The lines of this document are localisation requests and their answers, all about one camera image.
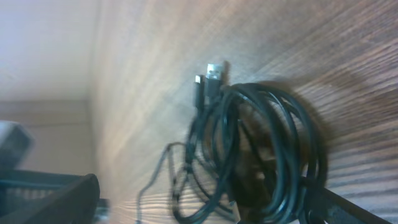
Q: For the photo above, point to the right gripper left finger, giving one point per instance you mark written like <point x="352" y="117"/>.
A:
<point x="48" y="198"/>

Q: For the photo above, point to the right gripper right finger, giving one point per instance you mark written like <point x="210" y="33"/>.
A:
<point x="321" y="205"/>

